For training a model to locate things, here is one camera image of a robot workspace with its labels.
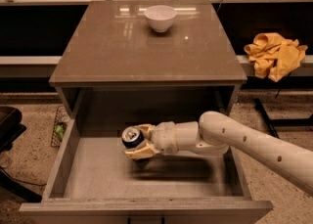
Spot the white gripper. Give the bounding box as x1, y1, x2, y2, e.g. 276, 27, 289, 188
124, 121, 178, 160

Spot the blue pepsi can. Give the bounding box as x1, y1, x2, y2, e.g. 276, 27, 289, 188
121, 126, 144, 149

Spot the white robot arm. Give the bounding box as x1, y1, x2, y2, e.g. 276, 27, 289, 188
121, 112, 313, 195

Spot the open grey top drawer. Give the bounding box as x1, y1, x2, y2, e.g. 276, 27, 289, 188
20, 106, 273, 224

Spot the green object in basket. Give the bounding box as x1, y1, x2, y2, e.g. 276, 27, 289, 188
54, 122, 67, 141

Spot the white ceramic bowl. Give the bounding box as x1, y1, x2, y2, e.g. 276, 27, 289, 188
144, 5, 177, 32

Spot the black metal floor stand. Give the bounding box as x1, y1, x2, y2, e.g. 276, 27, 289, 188
254, 99, 313, 138

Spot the black chair base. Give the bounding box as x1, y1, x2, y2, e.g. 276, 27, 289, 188
0, 106, 42, 202

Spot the crumpled yellow cloth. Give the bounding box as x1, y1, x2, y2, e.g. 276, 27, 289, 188
244, 32, 308, 82

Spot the wire mesh basket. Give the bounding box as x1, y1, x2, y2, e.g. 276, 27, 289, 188
51, 106, 69, 149

